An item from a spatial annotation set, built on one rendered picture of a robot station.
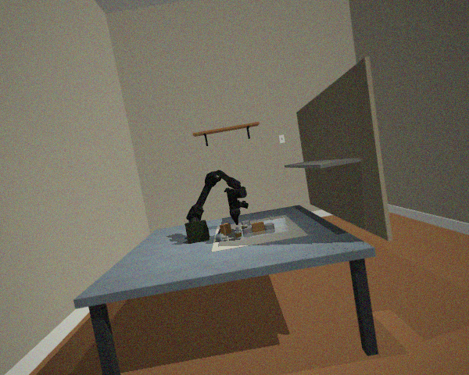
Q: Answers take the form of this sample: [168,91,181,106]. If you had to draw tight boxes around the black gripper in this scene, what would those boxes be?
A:
[228,198,241,225]

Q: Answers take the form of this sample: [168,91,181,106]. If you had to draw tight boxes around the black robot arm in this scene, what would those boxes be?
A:
[186,170,249,223]

